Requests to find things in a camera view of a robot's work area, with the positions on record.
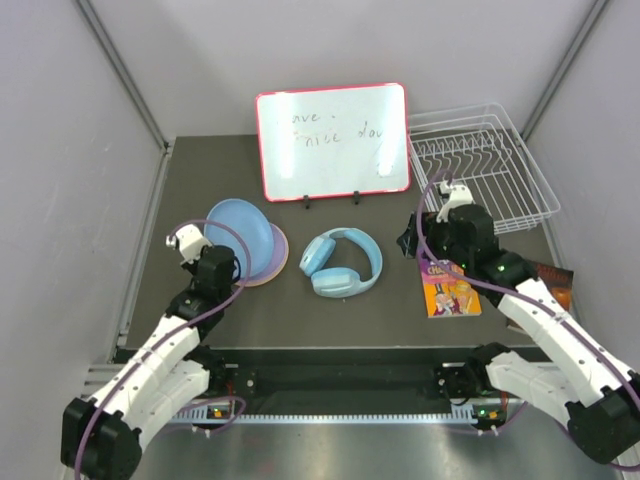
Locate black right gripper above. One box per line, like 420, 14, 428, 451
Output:
397, 211, 472, 269

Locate aluminium frame extrusion right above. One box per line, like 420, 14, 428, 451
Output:
520, 0, 612, 141

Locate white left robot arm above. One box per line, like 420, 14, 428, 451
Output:
60, 244, 239, 479

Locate red framed whiteboard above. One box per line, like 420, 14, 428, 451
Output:
255, 83, 411, 202

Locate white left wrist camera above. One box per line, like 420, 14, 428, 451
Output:
165, 224, 212, 264

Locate white wire dish rack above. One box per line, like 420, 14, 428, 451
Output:
408, 103, 560, 234

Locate aluminium frame extrusion left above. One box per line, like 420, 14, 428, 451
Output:
72, 0, 170, 152

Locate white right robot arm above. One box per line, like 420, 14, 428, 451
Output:
397, 204, 639, 464

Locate grey slotted cable duct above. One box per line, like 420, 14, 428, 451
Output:
169, 402, 506, 427

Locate blue plate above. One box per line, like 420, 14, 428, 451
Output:
204, 198, 274, 277

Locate tan yellow plate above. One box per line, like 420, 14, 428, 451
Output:
244, 237, 291, 290

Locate purple plate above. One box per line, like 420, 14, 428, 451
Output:
249, 223, 289, 282

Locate dark brown paperback book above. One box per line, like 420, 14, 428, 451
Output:
527, 260, 574, 311

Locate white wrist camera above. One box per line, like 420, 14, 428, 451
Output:
436, 181, 474, 223
165, 224, 212, 264

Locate blue headphones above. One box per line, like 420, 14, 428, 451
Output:
299, 227, 384, 299

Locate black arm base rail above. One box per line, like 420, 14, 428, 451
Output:
187, 342, 508, 416

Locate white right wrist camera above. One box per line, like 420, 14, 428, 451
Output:
436, 181, 474, 223

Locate Roald Dahl paperback book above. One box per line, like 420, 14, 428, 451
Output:
418, 249, 482, 318

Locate black whiteboard stand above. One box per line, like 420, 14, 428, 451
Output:
301, 190, 362, 210

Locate aluminium frame extrusion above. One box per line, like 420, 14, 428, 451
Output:
520, 0, 612, 141
72, 0, 170, 152

